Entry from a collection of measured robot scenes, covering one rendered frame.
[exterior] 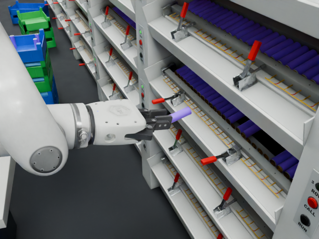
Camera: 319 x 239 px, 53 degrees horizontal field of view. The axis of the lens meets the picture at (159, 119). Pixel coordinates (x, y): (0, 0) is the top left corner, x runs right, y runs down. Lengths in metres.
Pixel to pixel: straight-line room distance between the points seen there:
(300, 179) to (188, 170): 0.49
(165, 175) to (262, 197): 0.61
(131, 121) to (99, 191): 0.82
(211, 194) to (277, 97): 0.41
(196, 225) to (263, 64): 0.63
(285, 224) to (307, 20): 0.35
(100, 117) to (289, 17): 0.35
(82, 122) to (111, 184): 0.86
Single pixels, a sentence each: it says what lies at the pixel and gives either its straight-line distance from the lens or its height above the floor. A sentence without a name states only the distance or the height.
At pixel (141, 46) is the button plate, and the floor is 0.62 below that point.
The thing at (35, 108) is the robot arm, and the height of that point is 0.78.
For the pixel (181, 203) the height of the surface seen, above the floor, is 0.14.
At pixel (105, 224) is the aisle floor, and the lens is 1.28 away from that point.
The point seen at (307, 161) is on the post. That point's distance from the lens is 0.53.
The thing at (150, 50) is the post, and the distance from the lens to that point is 1.00.
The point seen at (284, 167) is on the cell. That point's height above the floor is 0.56.
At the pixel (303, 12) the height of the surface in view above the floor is 0.89.
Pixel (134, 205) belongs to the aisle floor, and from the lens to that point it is 1.32.
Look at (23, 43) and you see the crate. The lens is 1.74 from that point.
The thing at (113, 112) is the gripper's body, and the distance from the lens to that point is 0.60.
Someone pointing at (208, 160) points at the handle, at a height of 0.55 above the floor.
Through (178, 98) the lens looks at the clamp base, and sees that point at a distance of 0.91.
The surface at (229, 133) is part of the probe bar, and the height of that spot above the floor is 0.56.
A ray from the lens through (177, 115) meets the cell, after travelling 0.67.
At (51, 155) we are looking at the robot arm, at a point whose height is 0.71.
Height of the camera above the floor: 1.02
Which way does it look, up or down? 36 degrees down
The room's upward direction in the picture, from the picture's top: straight up
